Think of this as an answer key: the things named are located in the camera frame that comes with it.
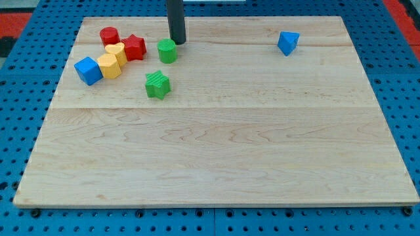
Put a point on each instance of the green cylinder block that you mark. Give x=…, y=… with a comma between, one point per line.
x=167, y=50

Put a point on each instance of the green star block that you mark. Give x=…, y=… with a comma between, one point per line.
x=157, y=85

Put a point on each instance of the red star block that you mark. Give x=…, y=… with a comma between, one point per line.
x=135, y=47

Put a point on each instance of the light wooden board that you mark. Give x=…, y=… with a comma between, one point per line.
x=243, y=125

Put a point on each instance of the blue triangle block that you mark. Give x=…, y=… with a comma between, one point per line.
x=287, y=42

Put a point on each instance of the yellow pentagon block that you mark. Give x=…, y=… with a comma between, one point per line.
x=109, y=66

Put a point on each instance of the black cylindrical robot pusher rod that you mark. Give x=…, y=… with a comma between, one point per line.
x=176, y=21

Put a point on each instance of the yellow heart block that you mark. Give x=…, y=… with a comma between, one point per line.
x=118, y=50

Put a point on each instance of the red cylinder block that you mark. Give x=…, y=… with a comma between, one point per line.
x=109, y=36

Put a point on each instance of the blue cube block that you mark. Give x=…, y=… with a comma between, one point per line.
x=88, y=71

